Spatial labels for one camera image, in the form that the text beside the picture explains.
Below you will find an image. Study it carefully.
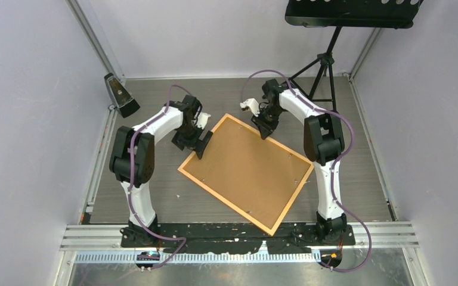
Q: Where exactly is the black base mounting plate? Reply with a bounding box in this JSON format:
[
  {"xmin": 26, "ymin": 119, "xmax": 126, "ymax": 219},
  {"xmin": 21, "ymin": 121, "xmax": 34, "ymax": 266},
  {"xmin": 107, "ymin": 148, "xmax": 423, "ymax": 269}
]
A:
[{"xmin": 120, "ymin": 222, "xmax": 355, "ymax": 254}]

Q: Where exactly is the black music stand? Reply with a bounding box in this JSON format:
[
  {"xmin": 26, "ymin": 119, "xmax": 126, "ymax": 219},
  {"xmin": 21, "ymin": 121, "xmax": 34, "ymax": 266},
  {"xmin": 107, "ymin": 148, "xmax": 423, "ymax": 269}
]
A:
[{"xmin": 284, "ymin": 0, "xmax": 423, "ymax": 110}]

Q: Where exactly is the aluminium rail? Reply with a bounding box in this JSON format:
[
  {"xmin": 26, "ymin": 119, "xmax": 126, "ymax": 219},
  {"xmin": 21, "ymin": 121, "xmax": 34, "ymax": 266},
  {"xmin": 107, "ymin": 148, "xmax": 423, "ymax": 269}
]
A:
[{"xmin": 61, "ymin": 222, "xmax": 419, "ymax": 253}]

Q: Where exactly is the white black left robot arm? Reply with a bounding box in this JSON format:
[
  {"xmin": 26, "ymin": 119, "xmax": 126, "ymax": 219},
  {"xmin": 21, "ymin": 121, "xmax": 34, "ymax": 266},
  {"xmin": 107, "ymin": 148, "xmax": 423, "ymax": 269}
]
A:
[{"xmin": 109, "ymin": 95, "xmax": 213, "ymax": 247}]

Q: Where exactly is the black metronome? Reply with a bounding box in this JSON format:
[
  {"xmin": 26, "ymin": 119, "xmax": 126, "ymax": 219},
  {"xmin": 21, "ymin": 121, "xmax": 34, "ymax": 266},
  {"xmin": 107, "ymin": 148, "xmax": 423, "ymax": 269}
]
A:
[{"xmin": 104, "ymin": 73, "xmax": 140, "ymax": 118}]

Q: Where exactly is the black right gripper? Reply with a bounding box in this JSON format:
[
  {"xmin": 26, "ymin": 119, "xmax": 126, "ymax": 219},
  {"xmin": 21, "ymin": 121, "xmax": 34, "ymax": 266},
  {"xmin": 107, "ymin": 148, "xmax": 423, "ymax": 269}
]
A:
[{"xmin": 252, "ymin": 104, "xmax": 285, "ymax": 139}]

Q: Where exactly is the brown backing board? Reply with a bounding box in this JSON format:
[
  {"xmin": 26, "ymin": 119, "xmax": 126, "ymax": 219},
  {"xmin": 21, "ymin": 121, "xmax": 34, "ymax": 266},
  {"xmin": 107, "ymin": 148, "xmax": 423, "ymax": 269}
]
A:
[{"xmin": 183, "ymin": 117, "xmax": 311, "ymax": 232}]

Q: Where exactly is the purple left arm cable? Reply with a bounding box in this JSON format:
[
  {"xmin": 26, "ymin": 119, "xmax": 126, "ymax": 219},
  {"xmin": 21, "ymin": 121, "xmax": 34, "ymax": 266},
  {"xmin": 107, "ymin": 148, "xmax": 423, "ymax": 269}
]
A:
[{"xmin": 128, "ymin": 83, "xmax": 187, "ymax": 271}]

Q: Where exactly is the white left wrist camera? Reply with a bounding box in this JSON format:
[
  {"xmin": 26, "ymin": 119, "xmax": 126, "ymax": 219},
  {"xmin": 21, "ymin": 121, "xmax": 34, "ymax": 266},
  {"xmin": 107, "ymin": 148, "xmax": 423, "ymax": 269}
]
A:
[{"xmin": 195, "ymin": 112, "xmax": 211, "ymax": 130}]

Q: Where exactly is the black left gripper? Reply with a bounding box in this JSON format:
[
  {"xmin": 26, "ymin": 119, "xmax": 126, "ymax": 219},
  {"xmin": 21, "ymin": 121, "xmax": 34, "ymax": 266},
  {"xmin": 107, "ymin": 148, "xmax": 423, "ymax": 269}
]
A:
[{"xmin": 172, "ymin": 122, "xmax": 212, "ymax": 158}]

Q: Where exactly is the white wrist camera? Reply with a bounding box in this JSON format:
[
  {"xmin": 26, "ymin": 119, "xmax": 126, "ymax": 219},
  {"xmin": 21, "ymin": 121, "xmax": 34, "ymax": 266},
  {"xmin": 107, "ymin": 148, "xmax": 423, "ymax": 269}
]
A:
[
  {"xmin": 195, "ymin": 112, "xmax": 211, "ymax": 130},
  {"xmin": 240, "ymin": 98, "xmax": 260, "ymax": 117}
]

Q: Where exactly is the orange wooden picture frame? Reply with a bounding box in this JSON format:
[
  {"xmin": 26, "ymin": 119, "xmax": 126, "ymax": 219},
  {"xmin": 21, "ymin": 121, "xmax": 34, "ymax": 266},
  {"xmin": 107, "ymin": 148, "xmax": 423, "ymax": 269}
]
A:
[{"xmin": 177, "ymin": 113, "xmax": 315, "ymax": 237}]

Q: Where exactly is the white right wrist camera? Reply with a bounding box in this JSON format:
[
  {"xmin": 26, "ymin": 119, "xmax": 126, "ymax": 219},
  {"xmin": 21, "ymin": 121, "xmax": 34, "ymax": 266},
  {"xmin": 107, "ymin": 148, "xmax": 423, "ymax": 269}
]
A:
[{"xmin": 240, "ymin": 98, "xmax": 260, "ymax": 117}]

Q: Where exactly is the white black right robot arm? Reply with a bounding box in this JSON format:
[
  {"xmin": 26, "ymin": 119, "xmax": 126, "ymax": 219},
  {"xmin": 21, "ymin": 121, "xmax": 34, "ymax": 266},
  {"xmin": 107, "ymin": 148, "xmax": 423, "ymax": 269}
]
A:
[{"xmin": 241, "ymin": 79, "xmax": 347, "ymax": 245}]

